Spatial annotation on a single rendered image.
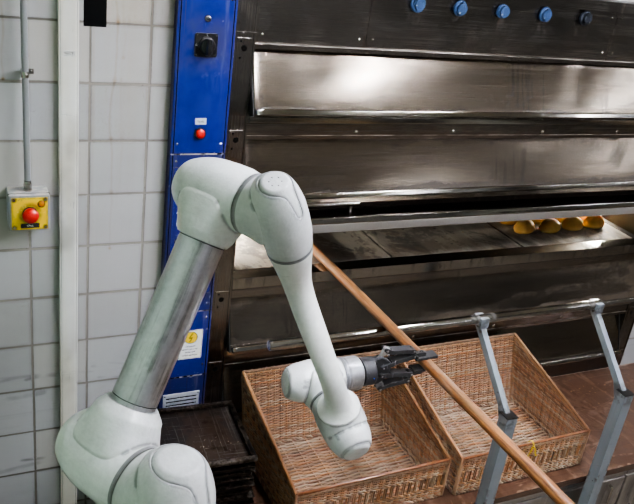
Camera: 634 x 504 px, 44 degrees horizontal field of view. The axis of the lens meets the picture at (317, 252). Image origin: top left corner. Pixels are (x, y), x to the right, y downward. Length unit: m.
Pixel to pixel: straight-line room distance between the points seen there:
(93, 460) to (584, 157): 2.06
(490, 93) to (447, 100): 0.17
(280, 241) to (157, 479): 0.51
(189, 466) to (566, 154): 1.90
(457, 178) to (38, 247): 1.34
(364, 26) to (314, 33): 0.16
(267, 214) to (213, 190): 0.14
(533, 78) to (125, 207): 1.40
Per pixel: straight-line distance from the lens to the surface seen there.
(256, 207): 1.54
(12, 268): 2.29
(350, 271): 2.63
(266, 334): 2.60
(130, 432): 1.68
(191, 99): 2.17
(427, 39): 2.50
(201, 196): 1.63
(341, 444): 1.86
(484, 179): 2.75
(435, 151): 2.64
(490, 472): 2.59
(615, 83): 3.03
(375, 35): 2.40
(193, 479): 1.58
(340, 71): 2.37
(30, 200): 2.13
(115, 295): 2.38
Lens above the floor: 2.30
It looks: 24 degrees down
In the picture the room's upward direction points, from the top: 8 degrees clockwise
